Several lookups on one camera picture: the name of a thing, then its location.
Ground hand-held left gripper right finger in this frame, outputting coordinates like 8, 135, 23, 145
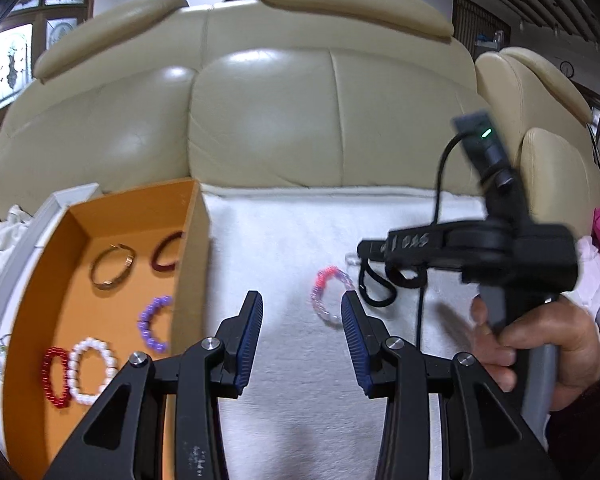
340, 290, 548, 480

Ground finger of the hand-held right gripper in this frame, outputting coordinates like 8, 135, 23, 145
356, 238, 392, 262

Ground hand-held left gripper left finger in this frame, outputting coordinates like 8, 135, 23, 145
42, 290, 264, 480

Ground black hair tie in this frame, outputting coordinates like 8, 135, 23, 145
358, 259, 397, 309

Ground pink and clear bead bracelet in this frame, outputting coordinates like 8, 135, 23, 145
310, 266, 355, 325

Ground purple bead bracelet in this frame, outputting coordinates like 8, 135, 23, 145
137, 296, 173, 352

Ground dark red ring bracelet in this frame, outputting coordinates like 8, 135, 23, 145
151, 231, 185, 273

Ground white pearl bracelet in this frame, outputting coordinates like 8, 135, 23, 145
67, 338, 118, 407

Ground gold metal bangle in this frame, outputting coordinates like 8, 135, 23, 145
90, 244, 136, 291

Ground orange box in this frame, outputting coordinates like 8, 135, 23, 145
2, 177, 212, 476

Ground red bead bracelet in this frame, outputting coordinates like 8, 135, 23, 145
42, 346, 73, 409

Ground person's right forearm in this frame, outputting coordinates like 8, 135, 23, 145
545, 337, 600, 480

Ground person's right hand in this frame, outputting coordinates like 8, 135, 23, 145
470, 294, 600, 411

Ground white towel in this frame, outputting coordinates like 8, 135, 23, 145
200, 183, 600, 480

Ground cream leather sofa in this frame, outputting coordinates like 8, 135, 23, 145
0, 0, 600, 241

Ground dark wooden lattice window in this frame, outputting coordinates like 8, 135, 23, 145
452, 0, 512, 56

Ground white box sleeve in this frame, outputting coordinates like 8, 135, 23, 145
0, 182, 103, 376

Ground wooden door with glass panes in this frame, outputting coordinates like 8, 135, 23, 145
0, 0, 98, 161

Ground black cable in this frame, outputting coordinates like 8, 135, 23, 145
416, 132, 468, 356

